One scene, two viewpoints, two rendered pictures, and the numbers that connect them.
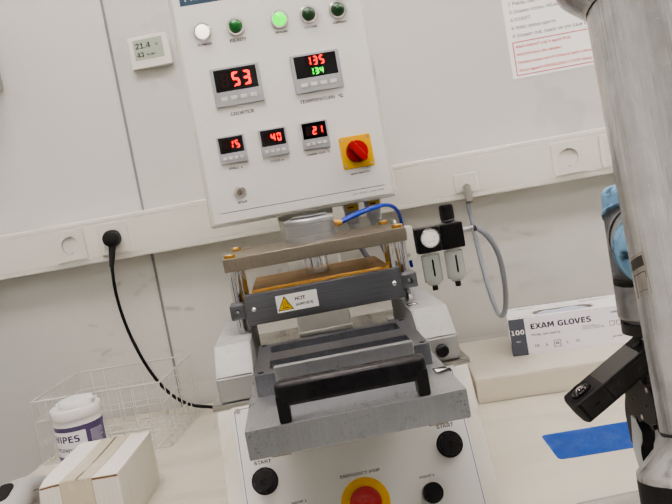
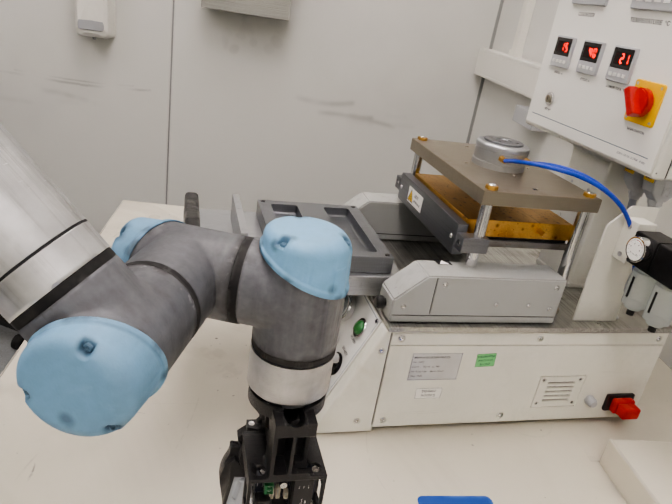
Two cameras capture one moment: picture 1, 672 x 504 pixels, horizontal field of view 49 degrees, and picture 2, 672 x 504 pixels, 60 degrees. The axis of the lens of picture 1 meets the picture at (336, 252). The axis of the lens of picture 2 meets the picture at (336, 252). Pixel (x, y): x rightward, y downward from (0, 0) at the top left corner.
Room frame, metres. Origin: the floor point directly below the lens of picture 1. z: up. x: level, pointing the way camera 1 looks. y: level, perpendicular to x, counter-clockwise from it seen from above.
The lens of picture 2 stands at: (0.72, -0.77, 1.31)
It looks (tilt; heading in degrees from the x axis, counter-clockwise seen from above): 23 degrees down; 76
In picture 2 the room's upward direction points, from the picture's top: 9 degrees clockwise
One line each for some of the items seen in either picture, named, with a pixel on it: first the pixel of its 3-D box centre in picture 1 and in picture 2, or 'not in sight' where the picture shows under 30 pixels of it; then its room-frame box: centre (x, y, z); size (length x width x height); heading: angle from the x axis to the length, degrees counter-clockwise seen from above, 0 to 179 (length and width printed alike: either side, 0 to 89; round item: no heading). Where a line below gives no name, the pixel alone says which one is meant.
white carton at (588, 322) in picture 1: (566, 324); not in sight; (1.45, -0.43, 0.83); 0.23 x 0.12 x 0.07; 79
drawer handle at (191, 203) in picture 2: (351, 387); (191, 222); (0.70, 0.01, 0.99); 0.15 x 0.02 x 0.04; 93
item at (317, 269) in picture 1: (322, 266); (491, 194); (1.14, 0.03, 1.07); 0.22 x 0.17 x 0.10; 93
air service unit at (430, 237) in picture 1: (438, 247); (654, 271); (1.29, -0.18, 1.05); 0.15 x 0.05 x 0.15; 93
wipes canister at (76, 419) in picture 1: (82, 439); not in sight; (1.27, 0.50, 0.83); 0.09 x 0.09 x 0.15
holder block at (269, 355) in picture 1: (338, 353); (319, 233); (0.89, 0.02, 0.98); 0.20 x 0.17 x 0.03; 93
